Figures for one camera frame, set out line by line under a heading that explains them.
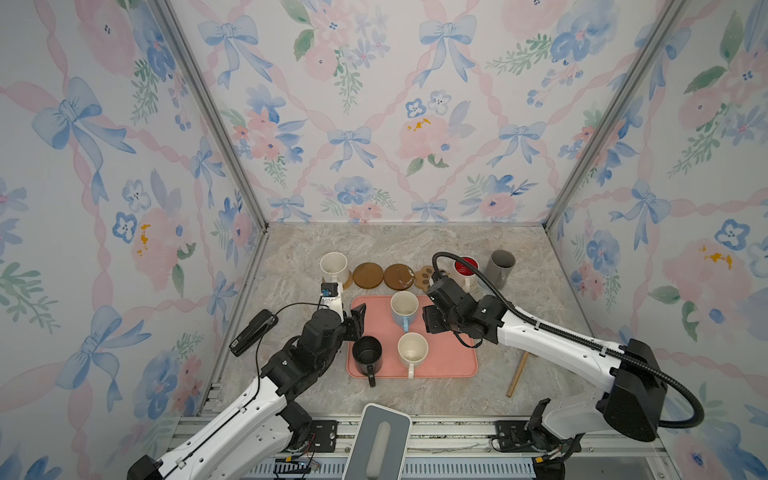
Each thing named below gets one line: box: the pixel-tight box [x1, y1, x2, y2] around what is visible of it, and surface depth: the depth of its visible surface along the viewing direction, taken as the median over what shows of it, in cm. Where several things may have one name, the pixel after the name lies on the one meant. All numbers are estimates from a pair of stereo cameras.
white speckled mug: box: [319, 251, 349, 283], surface depth 100 cm
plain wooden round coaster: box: [352, 262, 384, 289], surface depth 108 cm
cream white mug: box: [397, 332, 429, 379], surface depth 81 cm
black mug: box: [352, 335, 383, 388], surface depth 82 cm
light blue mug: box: [390, 290, 419, 333], surface depth 88 cm
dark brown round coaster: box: [383, 263, 415, 291], surface depth 106 cm
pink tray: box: [352, 295, 479, 378], surface depth 86 cm
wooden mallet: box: [506, 352, 529, 397], surface depth 85 cm
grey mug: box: [485, 249, 516, 289], surface depth 97 cm
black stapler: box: [229, 309, 279, 357], surface depth 90 cm
